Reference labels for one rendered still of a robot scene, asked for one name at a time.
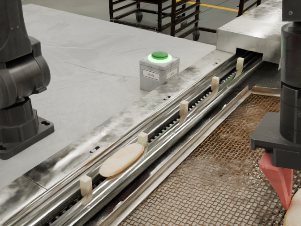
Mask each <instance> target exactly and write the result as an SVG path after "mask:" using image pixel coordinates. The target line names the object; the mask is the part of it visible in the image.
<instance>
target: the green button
mask: <svg viewBox="0 0 301 226"><path fill-rule="evenodd" d="M151 58H153V59H155V60H166V59H168V54H167V53H166V52H162V51H158V52H154V53H152V54H151Z"/></svg>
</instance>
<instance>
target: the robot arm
mask: <svg viewBox="0 0 301 226"><path fill-rule="evenodd" d="M282 21H283V22H289V23H287V24H284V25H283V26H282V27H281V68H280V79H281V80H280V113H276V112H268V113H267V114H266V115H265V116H264V118H263V119H262V120H261V122H260V123H259V125H258V126H257V128H256V129H255V131H254V132H253V133H252V135H251V136H250V148H251V149H252V150H253V151H255V149H256V148H263V149H265V152H264V154H263V156H262V158H261V160H260V161H259V168H260V170H261V171H262V172H263V174H264V175H265V176H266V178H267V179H268V181H269V182H270V184H271V185H272V186H273V188H274V189H275V190H276V192H277V194H278V196H279V198H280V201H281V203H282V205H283V207H284V209H285V210H288V208H289V205H290V202H291V195H292V180H293V170H299V171H301V0H282ZM50 80H51V73H50V69H49V66H48V64H47V62H46V60H45V59H44V57H43V56H42V51H41V42H40V41H39V40H38V39H36V38H35V37H32V36H29V35H28V34H27V31H26V26H25V22H24V17H23V10H22V0H0V159H2V160H7V159H10V158H11V157H13V156H15V155H17V154H18V153H20V152H22V151H23V150H25V149H27V148H28V147H30V146H32V145H33V144H35V143H37V142H38V141H40V140H42V139H44V138H45V137H47V136H49V135H50V134H52V133H53V132H54V131H55V129H54V123H53V122H51V121H48V120H46V119H44V118H42V117H39V116H38V115H37V110H36V109H33V108H32V104H31V99H30V98H29V96H30V95H32V94H39V93H41V92H43V91H45V90H47V88H46V87H47V86H48V85H49V83H50Z"/></svg>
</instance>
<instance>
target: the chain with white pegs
mask: <svg viewBox="0 0 301 226"><path fill-rule="evenodd" d="M258 54H259V52H256V53H255V54H254V55H253V56H252V57H251V58H249V59H248V60H247V61H246V62H244V59H243V58H240V57H239V58H238V59H237V64H236V69H235V70H234V71H233V72H232V73H231V74H229V75H228V76H227V77H226V78H224V79H223V80H222V81H221V82H219V77H216V76H214V77H213V78H212V83H211V89H210V90H209V91H208V92H207V93H206V94H205V95H203V96H202V97H201V98H200V99H198V100H197V101H196V102H194V103H193V104H192V105H191V106H190V107H188V102H187V101H184V100H183V101H181V102H180V113H179V115H178V117H176V118H175V119H173V120H172V121H171V122H170V123H168V124H167V125H166V126H165V127H164V128H162V129H161V130H160V131H159V132H157V133H156V134H155V135H154V136H152V137H151V138H150V139H149V140H147V134H146V133H144V132H141V133H140V134H138V144H141V145H143V146H144V147H145V146H147V145H148V144H149V143H150V142H152V141H153V140H154V139H155V138H157V137H158V136H159V135H160V134H162V133H163V132H164V131H165V130H166V129H167V128H169V127H170V126H171V125H172V124H174V123H175V122H176V121H177V120H179V119H180V118H181V117H182V116H184V115H185V114H186V113H187V112H188V111H189V110H191V109H192V108H193V107H194V106H196V105H197V104H198V103H199V102H200V101H202V100H203V99H204V98H205V97H207V96H208V95H209V94H210V93H212V92H213V91H214V90H215V89H216V88H217V87H219V86H220V85H221V84H222V83H224V82H225V81H226V80H227V79H229V78H230V77H231V76H232V75H234V74H235V73H236V72H237V71H238V70H239V69H241V68H242V67H243V66H244V65H246V64H247V63H248V62H249V61H250V60H252V59H253V58H254V57H255V56H257V55H258ZM243 62H244V63H243ZM105 179H107V178H106V177H102V178H100V179H99V180H98V181H96V182H95V183H94V184H93V185H92V180H91V178H90V177H88V176H87V175H84V176H83V177H82V178H80V188H81V194H80V195H79V197H77V198H75V199H74V200H73V201H72V202H70V203H69V204H68V205H67V206H66V207H64V208H63V209H62V210H60V211H59V212H58V213H57V214H56V215H54V216H53V218H51V219H49V220H48V221H47V222H46V223H44V224H43V225H42V226H49V225H51V224H52V223H53V222H54V221H55V220H57V219H58V218H59V217H60V216H62V215H63V214H64V213H65V212H66V211H68V210H69V209H70V208H71V207H73V206H74V205H75V204H76V203H77V202H79V201H80V200H81V199H82V198H83V197H85V196H86V195H87V194H88V193H90V192H91V191H92V190H93V189H95V188H96V187H97V186H98V185H99V184H100V183H102V182H103V181H104V180H105Z"/></svg>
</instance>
